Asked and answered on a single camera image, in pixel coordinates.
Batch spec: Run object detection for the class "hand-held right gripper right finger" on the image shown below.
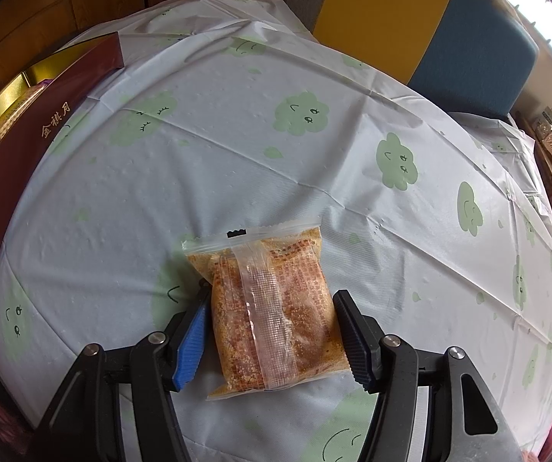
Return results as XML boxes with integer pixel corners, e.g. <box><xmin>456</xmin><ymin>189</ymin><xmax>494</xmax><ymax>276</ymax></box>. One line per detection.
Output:
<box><xmin>332</xmin><ymin>290</ymin><xmax>522</xmax><ymax>462</ymax></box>

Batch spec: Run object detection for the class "clear packet brown cake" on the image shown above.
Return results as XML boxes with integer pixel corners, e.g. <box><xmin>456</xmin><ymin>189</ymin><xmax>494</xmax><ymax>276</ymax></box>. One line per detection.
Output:
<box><xmin>181</xmin><ymin>219</ymin><xmax>351</xmax><ymax>401</ymax></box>

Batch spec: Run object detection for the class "cracker packet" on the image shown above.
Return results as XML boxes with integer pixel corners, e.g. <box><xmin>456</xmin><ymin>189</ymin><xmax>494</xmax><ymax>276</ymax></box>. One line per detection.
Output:
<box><xmin>0</xmin><ymin>84</ymin><xmax>50</xmax><ymax>140</ymax></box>

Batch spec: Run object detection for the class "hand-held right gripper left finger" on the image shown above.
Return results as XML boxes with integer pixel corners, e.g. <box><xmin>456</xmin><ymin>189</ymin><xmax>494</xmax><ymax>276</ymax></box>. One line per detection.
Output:
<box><xmin>26</xmin><ymin>279</ymin><xmax>214</xmax><ymax>462</ymax></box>

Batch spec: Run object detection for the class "white tablecloth green cloud print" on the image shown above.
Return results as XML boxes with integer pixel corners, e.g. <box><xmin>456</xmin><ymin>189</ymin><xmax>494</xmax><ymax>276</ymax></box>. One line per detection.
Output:
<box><xmin>0</xmin><ymin>0</ymin><xmax>552</xmax><ymax>462</ymax></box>

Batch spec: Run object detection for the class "grey yellow blue chair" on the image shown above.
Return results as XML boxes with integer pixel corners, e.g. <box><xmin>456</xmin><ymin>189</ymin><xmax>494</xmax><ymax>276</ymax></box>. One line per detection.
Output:
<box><xmin>237</xmin><ymin>0</ymin><xmax>541</xmax><ymax>119</ymax></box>

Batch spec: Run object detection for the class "maroon tin box gold inside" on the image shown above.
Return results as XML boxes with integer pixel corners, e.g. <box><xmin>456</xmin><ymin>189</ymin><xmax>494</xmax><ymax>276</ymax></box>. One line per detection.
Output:
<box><xmin>0</xmin><ymin>31</ymin><xmax>126</xmax><ymax>258</ymax></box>

